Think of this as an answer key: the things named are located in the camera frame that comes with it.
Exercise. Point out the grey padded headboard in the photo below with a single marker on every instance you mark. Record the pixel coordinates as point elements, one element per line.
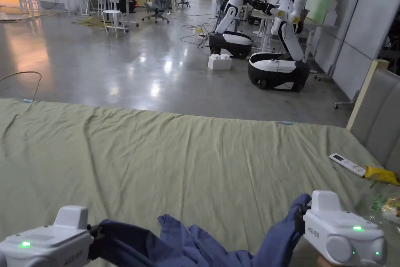
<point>379,113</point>

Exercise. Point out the clear plastic bag green print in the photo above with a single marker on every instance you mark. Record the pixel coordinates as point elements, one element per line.
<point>379,203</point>

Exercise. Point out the yellow snack bag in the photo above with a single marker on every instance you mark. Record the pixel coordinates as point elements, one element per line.
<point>379,174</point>

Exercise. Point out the white block box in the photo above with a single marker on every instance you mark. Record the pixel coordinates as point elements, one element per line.
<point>219,62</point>

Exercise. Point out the white and black humanoid robot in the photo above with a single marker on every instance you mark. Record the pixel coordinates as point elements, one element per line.
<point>281,67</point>
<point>234,37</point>

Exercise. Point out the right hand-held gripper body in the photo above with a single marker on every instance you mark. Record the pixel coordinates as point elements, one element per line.
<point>340,232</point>

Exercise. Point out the person's right hand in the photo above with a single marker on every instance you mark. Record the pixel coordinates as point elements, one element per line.
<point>322,261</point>

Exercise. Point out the white remote control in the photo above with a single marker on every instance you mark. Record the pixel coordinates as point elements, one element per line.
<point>347,163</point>

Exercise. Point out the bed with pale green sheet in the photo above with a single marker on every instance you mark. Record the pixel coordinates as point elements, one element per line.
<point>175,160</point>

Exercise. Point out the dark blue shirt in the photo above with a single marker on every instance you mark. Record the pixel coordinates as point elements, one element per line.
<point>193,245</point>

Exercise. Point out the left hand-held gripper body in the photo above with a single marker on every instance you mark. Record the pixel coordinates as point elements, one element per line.
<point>37,245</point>

